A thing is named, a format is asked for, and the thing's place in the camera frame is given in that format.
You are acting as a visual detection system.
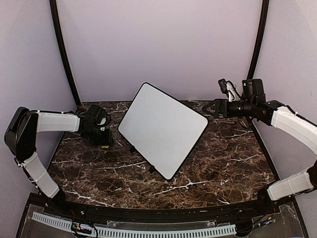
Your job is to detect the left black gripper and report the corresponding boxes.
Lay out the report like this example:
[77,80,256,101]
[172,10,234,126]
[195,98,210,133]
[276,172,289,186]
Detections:
[84,125,113,146]

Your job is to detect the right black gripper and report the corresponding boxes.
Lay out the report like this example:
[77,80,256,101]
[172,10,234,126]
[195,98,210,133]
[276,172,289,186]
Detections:
[203,98,255,119]

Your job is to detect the white whiteboard black frame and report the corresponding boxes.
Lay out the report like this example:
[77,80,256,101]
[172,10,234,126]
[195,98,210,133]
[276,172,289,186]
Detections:
[118,83,208,180]

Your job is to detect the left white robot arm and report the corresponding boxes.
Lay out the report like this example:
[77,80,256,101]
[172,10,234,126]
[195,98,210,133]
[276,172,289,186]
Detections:
[4,105,112,216]

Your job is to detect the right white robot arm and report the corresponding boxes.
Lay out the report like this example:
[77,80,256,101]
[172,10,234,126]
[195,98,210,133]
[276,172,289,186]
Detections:
[202,79,317,215]

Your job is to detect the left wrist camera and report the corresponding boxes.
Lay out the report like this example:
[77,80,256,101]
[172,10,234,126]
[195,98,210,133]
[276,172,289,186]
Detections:
[97,114,111,130]

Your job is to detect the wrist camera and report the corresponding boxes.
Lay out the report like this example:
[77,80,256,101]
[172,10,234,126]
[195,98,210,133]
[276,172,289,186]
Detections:
[218,78,238,102]
[97,114,111,130]

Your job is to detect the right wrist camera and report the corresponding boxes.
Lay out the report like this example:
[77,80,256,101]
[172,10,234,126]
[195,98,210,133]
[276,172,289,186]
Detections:
[218,78,238,102]

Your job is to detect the black front rail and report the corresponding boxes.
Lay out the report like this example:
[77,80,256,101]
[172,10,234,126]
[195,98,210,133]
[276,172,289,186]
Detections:
[38,197,280,224]

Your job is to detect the white slotted cable duct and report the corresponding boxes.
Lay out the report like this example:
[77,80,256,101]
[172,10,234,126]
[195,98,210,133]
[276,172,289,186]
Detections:
[31,212,237,238]

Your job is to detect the right black frame post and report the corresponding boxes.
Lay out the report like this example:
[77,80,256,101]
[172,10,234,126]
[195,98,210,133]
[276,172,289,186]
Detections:
[247,0,269,79]

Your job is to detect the black frame post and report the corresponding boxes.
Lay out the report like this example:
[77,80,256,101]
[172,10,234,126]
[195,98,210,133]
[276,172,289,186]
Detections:
[49,0,81,107]
[247,0,269,79]

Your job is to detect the left black frame post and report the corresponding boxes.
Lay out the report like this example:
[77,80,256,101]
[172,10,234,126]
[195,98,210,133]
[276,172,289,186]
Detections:
[49,0,81,107]

